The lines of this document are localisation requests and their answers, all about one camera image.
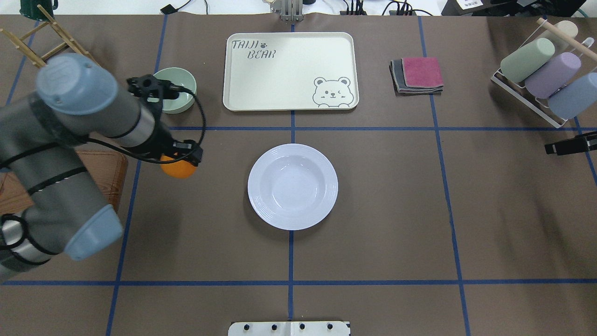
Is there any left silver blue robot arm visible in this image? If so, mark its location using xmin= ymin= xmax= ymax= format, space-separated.
xmin=0 ymin=53 xmax=203 ymax=281

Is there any wooden drying rack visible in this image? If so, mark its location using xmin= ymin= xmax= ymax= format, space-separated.
xmin=1 ymin=0 xmax=100 ymax=70

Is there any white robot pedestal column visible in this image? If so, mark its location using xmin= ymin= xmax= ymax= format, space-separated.
xmin=228 ymin=321 xmax=352 ymax=336

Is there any white wire cup rack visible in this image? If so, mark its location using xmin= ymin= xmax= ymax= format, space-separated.
xmin=491 ymin=17 xmax=596 ymax=128

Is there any dark green mug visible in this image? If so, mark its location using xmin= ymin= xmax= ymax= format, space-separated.
xmin=19 ymin=0 xmax=58 ymax=21

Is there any pink cloth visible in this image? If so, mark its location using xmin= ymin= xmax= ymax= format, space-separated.
xmin=402 ymin=57 xmax=444 ymax=89

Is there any orange fruit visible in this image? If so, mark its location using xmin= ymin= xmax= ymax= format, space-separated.
xmin=160 ymin=152 xmax=199 ymax=179

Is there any green cup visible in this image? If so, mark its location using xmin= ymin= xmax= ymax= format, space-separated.
xmin=500 ymin=38 xmax=555 ymax=83

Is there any beige cup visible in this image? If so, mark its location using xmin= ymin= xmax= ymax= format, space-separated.
xmin=554 ymin=21 xmax=578 ymax=39

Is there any aluminium frame post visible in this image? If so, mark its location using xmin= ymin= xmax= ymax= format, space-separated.
xmin=268 ymin=0 xmax=304 ymax=23

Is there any grey cloth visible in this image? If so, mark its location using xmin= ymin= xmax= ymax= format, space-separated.
xmin=390 ymin=58 xmax=444 ymax=94

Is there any blue cup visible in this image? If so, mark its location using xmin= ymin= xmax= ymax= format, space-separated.
xmin=548 ymin=72 xmax=597 ymax=119

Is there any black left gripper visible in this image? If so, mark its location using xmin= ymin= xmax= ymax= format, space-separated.
xmin=126 ymin=75 xmax=203 ymax=164

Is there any cream bear tray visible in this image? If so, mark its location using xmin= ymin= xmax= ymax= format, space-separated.
xmin=222 ymin=32 xmax=360 ymax=112

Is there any white round plate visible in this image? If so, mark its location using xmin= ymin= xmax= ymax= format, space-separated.
xmin=247 ymin=143 xmax=339 ymax=231

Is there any wooden cutting board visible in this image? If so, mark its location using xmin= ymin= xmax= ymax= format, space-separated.
xmin=0 ymin=150 xmax=128 ymax=214

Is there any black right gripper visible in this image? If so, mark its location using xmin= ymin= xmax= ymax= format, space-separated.
xmin=544 ymin=131 xmax=597 ymax=156

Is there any green ceramic bowl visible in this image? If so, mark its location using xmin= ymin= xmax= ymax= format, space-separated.
xmin=153 ymin=67 xmax=197 ymax=114

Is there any purple cup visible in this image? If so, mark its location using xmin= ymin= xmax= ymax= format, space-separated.
xmin=524 ymin=52 xmax=582 ymax=98

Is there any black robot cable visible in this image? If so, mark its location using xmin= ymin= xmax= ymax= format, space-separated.
xmin=0 ymin=84 xmax=206 ymax=255

